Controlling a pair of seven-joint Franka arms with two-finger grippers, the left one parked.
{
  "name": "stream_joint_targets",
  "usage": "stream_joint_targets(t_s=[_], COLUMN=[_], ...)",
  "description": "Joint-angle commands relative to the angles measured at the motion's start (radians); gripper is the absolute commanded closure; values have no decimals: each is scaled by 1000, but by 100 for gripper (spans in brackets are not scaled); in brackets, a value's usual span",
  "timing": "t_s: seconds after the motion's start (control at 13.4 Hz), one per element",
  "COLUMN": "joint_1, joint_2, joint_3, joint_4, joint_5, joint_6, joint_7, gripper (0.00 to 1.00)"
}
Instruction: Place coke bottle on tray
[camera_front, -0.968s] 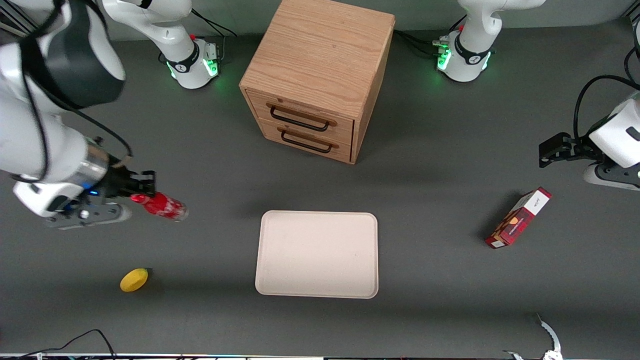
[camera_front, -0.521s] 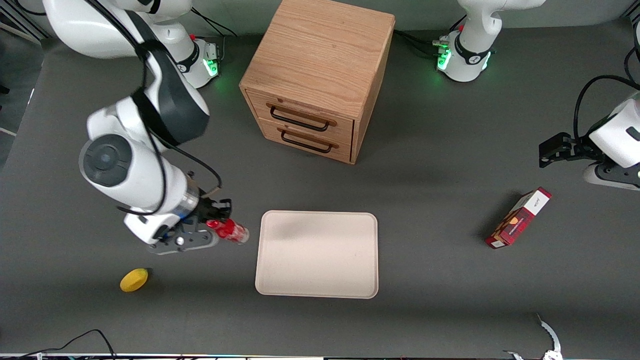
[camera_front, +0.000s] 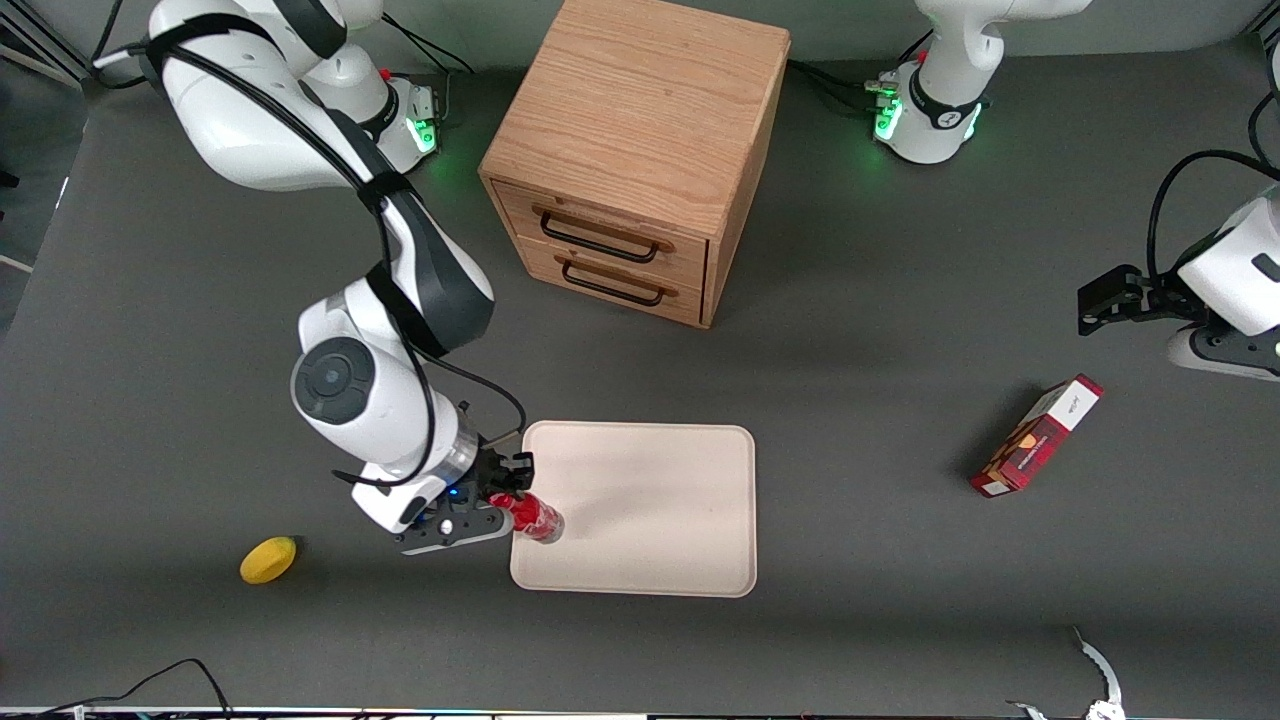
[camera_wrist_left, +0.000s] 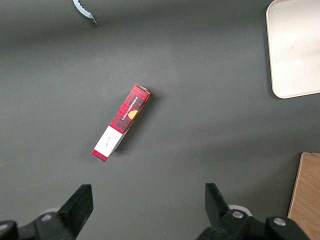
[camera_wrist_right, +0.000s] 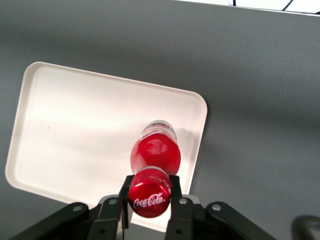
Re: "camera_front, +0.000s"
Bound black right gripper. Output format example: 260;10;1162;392
468;444;537;502

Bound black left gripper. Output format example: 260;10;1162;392
1077;263;1203;337

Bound red coke bottle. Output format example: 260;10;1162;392
488;490;566;544

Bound beige plastic tray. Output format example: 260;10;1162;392
509;421;758;599

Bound red white snack box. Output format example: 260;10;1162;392
969;374;1105;499

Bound wooden drawer front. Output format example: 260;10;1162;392
492;180;711;292
515;238;707;327

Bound yellow lemon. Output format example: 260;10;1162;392
240;536;298;585

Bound white curved plastic piece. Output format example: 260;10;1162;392
1005;625;1126;720

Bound wooden drawer cabinet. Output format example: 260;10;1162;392
478;0;792;330

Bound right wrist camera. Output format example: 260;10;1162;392
394;489;517;557

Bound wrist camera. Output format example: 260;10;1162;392
394;489;517;557
1165;324;1280;383

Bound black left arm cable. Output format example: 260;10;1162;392
1147;149;1280;287

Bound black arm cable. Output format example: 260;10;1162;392
1147;149;1280;287
93;38;528;493

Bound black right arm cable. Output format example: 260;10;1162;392
93;38;528;493

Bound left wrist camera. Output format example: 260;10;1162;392
1165;324;1280;383

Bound black drawer handle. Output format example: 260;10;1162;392
539;206;662;266
560;256;667;308

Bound black looping cable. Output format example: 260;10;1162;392
1246;28;1280;167

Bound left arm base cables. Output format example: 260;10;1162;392
787;30;936;114

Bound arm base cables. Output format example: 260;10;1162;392
787;30;936;114
380;12;476;123

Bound thin black table cable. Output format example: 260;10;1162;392
0;658;233;720

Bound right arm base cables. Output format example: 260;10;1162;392
380;12;476;123

